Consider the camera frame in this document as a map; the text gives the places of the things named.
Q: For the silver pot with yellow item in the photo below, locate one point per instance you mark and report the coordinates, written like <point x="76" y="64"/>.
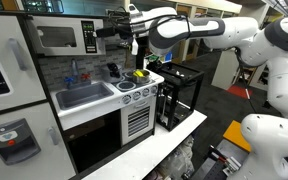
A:
<point x="141" y="76"/>

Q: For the grey toy faucet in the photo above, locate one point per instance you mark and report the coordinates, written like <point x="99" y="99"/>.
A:
<point x="72" y="75"/>

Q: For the toy kitchen play set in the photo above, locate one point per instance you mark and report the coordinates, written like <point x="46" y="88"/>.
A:
<point x="31" y="120"/>

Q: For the black 3D printer frame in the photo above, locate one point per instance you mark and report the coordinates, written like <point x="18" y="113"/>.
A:
<point x="177" y="78"/>

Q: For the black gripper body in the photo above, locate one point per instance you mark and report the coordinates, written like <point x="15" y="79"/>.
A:
<point x="123" y="32"/>

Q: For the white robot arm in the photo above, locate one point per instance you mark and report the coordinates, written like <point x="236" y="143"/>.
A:
<point x="266" y="134"/>

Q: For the white fridge door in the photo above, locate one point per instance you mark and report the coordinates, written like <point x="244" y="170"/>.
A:
<point x="19" y="80"/>

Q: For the white microwave cabinet door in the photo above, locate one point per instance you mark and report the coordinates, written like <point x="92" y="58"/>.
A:
<point x="64" y="36"/>

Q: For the grey sink basin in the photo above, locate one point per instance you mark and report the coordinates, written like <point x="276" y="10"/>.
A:
<point x="75" y="97"/>

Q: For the white oven door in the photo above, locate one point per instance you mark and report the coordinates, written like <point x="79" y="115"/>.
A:
<point x="137" y="119"/>

